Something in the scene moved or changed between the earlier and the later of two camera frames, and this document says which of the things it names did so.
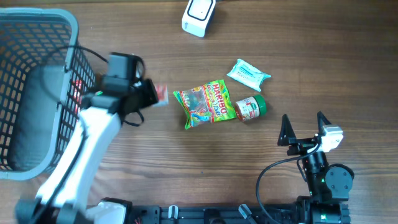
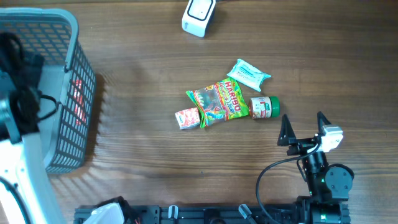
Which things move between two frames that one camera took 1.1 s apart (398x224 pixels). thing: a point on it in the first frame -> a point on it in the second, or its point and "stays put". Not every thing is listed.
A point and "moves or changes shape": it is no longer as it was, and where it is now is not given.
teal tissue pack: (244, 73) stays put
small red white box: (163, 95) -> (188, 117)
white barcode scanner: (198, 16) stays put
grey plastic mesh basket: (45, 73) stays put
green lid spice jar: (251, 107) -> (264, 107)
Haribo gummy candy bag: (206, 103) moves or changes shape
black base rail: (254, 214) stays put
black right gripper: (287, 137) stays put
